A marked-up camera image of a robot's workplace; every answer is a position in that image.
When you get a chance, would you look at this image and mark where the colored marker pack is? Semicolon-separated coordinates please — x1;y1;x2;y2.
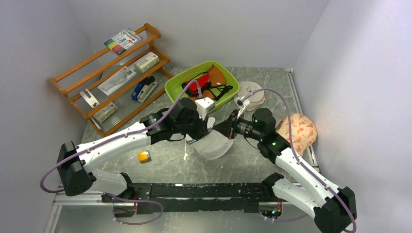
104;29;142;55

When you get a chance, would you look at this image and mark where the wooden shelf rack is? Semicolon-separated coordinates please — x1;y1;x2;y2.
50;23;173;137

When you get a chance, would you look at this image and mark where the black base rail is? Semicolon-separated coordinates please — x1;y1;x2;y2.
101;183;278;217

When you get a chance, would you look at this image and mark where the beige embroidered bag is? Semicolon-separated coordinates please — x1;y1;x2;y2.
237;81;265;112

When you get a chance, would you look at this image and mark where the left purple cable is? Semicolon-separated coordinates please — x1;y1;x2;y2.
40;79;204;225

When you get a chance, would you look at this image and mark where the white packaged item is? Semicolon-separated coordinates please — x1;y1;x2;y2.
98;67;137;96

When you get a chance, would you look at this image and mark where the white small box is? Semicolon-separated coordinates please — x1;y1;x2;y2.
134;52;160;73

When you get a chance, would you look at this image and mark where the blue black stapler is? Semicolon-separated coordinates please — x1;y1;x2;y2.
131;76;157;102

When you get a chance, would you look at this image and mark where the green plastic tray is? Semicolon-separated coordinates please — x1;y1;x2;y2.
165;61;240;113

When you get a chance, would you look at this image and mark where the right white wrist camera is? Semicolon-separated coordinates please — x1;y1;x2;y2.
234;96;250;111

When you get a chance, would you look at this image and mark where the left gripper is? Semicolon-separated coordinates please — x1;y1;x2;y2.
174;108;210;141

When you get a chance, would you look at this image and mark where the yellow white small block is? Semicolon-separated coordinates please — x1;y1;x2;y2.
137;150;152;164

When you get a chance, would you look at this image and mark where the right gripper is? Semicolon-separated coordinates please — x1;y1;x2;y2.
213;109;263;141

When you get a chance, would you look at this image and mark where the red white flat box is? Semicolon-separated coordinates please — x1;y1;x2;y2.
92;102;118;123

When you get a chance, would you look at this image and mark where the orange brown bra pad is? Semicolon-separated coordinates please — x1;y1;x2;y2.
182;65;226;101

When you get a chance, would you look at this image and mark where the red black bra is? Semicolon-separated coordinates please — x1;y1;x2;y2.
181;65;234;102

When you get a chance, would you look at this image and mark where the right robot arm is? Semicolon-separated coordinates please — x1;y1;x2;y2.
213;108;357;233

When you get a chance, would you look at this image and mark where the floral pink pouch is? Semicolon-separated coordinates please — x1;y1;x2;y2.
275;114;318;156

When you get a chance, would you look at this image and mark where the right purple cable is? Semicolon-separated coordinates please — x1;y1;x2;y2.
241;88;357;233

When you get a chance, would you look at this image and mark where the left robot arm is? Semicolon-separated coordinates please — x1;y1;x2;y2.
57;98;215;202

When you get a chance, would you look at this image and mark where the purple cable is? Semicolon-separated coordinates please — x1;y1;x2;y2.
40;79;204;225
241;88;357;233

